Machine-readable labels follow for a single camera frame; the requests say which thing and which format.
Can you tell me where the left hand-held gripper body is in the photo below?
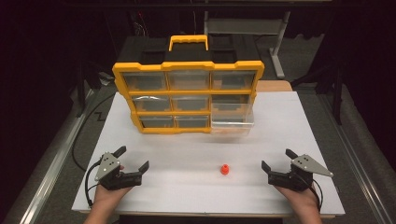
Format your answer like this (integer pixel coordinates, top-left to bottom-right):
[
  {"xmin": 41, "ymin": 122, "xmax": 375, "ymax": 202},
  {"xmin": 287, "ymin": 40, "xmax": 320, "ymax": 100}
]
[{"xmin": 94, "ymin": 151, "xmax": 143, "ymax": 191}]

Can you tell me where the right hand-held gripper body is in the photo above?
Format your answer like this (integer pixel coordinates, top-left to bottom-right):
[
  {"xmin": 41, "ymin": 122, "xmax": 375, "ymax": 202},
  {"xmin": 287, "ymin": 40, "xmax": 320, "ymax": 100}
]
[{"xmin": 266, "ymin": 154, "xmax": 334, "ymax": 192}]

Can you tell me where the pulled-out clear plastic drawer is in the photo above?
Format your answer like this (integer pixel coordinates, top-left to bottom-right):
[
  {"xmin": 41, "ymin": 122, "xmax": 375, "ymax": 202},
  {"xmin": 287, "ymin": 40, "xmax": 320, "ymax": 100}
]
[{"xmin": 210, "ymin": 102, "xmax": 256, "ymax": 136}]

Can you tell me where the yellow and black organizer cabinet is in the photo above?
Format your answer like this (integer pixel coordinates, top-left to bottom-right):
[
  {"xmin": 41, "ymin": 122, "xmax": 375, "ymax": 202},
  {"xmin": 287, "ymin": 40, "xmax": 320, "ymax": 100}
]
[{"xmin": 111, "ymin": 34, "xmax": 266, "ymax": 135}]

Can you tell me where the person's right hand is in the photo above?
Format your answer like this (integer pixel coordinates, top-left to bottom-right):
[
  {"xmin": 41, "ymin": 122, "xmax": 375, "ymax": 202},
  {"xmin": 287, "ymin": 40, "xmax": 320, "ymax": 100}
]
[{"xmin": 275, "ymin": 183, "xmax": 322, "ymax": 211}]

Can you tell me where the person's left hand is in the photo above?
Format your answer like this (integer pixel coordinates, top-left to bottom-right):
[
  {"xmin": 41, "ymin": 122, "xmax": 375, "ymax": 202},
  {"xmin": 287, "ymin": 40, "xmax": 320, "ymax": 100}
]
[{"xmin": 92, "ymin": 165, "xmax": 134, "ymax": 209}]

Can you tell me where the set of closed clear drawers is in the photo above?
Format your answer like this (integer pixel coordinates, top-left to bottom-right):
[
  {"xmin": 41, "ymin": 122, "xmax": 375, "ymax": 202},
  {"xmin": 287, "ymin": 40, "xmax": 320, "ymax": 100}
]
[{"xmin": 121, "ymin": 70, "xmax": 258, "ymax": 129}]

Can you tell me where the brown wooden board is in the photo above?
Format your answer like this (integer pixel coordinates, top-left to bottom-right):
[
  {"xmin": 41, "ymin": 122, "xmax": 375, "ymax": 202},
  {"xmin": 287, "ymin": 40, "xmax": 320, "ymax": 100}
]
[{"xmin": 255, "ymin": 79, "xmax": 294, "ymax": 93}]

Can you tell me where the black stand leg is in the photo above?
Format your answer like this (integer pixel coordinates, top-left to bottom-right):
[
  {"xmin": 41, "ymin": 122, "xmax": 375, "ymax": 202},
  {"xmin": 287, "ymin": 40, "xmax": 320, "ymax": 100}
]
[
  {"xmin": 290, "ymin": 60, "xmax": 345, "ymax": 126},
  {"xmin": 74, "ymin": 58, "xmax": 108, "ymax": 119}
]

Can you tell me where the grey metal stand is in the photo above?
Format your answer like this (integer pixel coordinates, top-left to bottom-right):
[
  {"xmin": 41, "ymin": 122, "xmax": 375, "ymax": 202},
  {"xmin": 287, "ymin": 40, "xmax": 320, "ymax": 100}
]
[{"xmin": 203, "ymin": 10, "xmax": 292, "ymax": 80}]

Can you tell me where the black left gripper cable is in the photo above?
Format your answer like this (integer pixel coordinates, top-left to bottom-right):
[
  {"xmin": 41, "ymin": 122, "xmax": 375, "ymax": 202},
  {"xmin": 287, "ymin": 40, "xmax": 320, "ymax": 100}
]
[{"xmin": 84, "ymin": 160, "xmax": 104, "ymax": 209}]

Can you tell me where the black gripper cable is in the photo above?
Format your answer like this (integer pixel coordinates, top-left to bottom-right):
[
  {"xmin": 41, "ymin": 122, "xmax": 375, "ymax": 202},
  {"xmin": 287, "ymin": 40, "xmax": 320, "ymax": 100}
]
[
  {"xmin": 310, "ymin": 178, "xmax": 324, "ymax": 213},
  {"xmin": 84, "ymin": 160, "xmax": 104, "ymax": 209}
]

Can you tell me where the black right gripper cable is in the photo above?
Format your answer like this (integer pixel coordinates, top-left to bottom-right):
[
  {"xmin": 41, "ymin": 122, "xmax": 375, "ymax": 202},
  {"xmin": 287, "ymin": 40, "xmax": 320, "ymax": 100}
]
[{"xmin": 310, "ymin": 178, "xmax": 324, "ymax": 213}]

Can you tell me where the black floor cable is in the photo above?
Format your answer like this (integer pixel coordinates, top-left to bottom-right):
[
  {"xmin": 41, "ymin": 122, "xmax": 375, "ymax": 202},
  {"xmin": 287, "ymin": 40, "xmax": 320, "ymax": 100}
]
[{"xmin": 71, "ymin": 92, "xmax": 117, "ymax": 173}]

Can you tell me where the aluminium rail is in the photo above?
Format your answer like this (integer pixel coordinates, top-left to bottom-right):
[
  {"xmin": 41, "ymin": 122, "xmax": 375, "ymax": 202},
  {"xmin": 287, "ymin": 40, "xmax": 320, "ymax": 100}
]
[
  {"xmin": 317, "ymin": 92, "xmax": 396, "ymax": 224},
  {"xmin": 17, "ymin": 89, "xmax": 95, "ymax": 224}
]

